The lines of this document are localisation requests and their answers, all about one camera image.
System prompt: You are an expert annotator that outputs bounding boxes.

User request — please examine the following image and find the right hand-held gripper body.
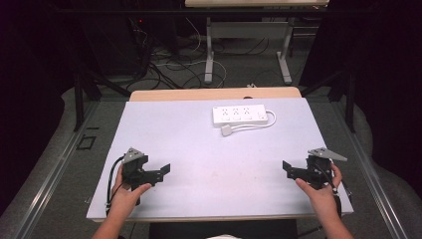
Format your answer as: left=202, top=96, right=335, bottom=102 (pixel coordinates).
left=307, top=147, right=348, bottom=191

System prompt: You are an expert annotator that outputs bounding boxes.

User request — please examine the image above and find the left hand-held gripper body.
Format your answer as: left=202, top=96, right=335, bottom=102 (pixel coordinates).
left=120, top=146, right=150, bottom=206

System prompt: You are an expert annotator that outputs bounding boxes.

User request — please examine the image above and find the person's left hand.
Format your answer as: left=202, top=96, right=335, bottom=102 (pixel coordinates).
left=108, top=165, right=153, bottom=218

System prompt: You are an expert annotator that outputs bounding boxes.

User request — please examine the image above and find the person's right hand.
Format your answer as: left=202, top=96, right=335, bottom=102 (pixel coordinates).
left=295, top=162, right=342, bottom=218

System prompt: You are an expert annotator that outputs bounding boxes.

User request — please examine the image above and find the white table cover sheet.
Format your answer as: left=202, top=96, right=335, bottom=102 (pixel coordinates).
left=86, top=97, right=354, bottom=223

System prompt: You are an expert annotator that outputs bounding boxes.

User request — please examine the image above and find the white power strip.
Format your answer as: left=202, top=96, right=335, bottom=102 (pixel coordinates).
left=212, top=104, right=269, bottom=128

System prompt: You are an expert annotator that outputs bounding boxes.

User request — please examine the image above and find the black metal stand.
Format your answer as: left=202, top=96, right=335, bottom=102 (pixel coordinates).
left=73, top=64, right=132, bottom=132
left=299, top=68, right=357, bottom=134

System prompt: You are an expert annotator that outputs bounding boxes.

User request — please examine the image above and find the wooden table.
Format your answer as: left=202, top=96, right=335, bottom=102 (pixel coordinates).
left=128, top=86, right=303, bottom=103

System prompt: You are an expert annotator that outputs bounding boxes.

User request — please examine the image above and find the person's dark clothing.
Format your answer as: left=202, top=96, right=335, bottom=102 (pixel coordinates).
left=148, top=218, right=299, bottom=239

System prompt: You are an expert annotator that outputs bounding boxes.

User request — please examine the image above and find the dark computer case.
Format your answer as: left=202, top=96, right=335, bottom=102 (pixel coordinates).
left=81, top=13, right=148, bottom=78

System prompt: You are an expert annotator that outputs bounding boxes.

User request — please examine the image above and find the white-legged desk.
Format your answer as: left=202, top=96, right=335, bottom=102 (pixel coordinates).
left=184, top=0, right=330, bottom=86

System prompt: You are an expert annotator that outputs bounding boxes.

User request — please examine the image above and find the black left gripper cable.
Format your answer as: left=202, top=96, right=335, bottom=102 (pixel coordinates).
left=105, top=154, right=125, bottom=216

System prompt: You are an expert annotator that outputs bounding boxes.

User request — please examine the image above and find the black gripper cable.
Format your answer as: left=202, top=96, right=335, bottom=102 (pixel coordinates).
left=105, top=154, right=125, bottom=216
left=315, top=162, right=353, bottom=218

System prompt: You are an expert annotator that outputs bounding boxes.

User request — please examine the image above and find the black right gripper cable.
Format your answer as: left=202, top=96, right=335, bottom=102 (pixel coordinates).
left=315, top=162, right=353, bottom=218

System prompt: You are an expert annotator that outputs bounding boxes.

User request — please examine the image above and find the white power strip cable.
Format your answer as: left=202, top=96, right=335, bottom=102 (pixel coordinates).
left=231, top=110, right=278, bottom=132

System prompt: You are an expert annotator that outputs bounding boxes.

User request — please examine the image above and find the black floor socket frame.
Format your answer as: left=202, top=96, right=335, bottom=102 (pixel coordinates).
left=76, top=126, right=101, bottom=151

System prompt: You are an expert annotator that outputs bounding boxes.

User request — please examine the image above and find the aluminium floor rail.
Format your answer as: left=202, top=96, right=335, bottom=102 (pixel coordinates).
left=12, top=99, right=99, bottom=239
left=331, top=99, right=411, bottom=239

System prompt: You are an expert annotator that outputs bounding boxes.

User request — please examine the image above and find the bundle of black floor cables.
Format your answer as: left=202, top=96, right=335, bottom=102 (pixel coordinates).
left=127, top=18, right=230, bottom=92

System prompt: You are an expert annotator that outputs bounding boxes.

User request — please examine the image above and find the white floor cable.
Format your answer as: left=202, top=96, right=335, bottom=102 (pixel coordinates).
left=154, top=16, right=229, bottom=88

